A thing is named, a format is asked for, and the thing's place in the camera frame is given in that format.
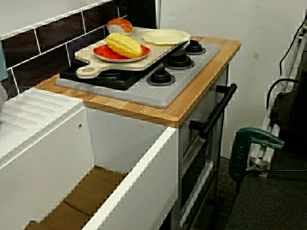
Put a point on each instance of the yellow corn cob toy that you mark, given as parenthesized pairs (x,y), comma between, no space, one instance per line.
(124,45)

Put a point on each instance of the salmon sushi toy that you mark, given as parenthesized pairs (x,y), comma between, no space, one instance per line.
(120,25)

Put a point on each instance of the grey toy stove top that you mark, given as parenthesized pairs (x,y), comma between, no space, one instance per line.
(148,95)

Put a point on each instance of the black stove knob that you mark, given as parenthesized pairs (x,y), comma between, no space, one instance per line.
(195,47)
(160,76)
(180,60)

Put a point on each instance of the wooden countertop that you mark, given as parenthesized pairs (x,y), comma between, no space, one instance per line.
(192,100)

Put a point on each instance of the black burner grate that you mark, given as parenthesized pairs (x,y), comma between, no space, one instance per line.
(115,81)

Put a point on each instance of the toy oven door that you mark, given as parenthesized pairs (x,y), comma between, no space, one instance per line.
(199,167)

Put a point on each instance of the cream flower-shaped plate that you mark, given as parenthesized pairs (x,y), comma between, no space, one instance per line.
(165,37)

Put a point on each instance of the red round plate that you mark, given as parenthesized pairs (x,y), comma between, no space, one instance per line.
(102,53)

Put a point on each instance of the brown pad in sink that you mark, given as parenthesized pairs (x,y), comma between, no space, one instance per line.
(96,189)

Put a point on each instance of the green clamp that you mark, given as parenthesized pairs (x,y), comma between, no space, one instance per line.
(239,153)

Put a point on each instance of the white toy sink unit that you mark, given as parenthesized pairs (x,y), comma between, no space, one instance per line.
(48,148)

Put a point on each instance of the black box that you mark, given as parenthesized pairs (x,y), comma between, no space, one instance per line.
(292,115)

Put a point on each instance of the teal box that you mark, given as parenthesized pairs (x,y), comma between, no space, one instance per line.
(2,62)

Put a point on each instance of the aluminium frame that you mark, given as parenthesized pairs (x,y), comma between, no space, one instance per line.
(261,153)

